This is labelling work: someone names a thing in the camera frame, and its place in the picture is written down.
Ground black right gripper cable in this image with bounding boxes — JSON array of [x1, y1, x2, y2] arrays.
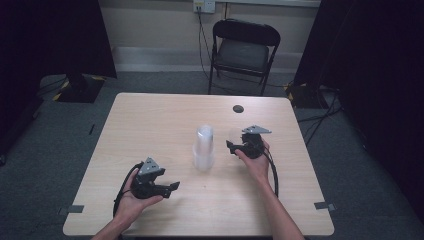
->
[[263, 149, 280, 198]]

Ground white wall socket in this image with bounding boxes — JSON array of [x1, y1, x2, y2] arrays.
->
[[193, 0, 217, 15]]

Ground black wall socket cable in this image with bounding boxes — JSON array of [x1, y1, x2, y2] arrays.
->
[[197, 11, 214, 81]]

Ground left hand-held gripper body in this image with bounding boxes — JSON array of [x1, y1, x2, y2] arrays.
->
[[130, 157, 164, 200]]

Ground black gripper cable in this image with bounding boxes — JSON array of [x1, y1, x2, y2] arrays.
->
[[112, 161, 145, 218], [263, 149, 280, 198]]

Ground black curtain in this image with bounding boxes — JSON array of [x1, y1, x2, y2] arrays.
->
[[0, 0, 118, 158], [293, 0, 424, 223]]

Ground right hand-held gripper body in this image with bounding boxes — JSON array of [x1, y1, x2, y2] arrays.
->
[[241, 125, 272, 159]]

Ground person's right hand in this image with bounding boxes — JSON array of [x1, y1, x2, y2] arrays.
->
[[234, 139, 271, 185]]

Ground white wall cable duct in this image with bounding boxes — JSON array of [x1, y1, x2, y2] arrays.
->
[[214, 0, 322, 9]]

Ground black stand base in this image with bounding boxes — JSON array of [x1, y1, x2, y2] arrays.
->
[[55, 73, 106, 104], [285, 83, 322, 110]]

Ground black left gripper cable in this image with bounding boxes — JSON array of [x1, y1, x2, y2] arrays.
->
[[112, 161, 145, 218]]

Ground black folding chair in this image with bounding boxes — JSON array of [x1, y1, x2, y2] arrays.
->
[[207, 18, 282, 97]]

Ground grey tape strip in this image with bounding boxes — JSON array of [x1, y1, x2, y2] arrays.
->
[[58, 204, 85, 216], [313, 201, 337, 212]]

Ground person's left hand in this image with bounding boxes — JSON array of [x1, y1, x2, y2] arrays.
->
[[114, 168, 164, 228]]

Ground black floor cables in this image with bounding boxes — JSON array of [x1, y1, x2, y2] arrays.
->
[[296, 87, 344, 148]]

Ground stack of clear plastic cups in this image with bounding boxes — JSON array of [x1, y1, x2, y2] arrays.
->
[[192, 124, 216, 173]]

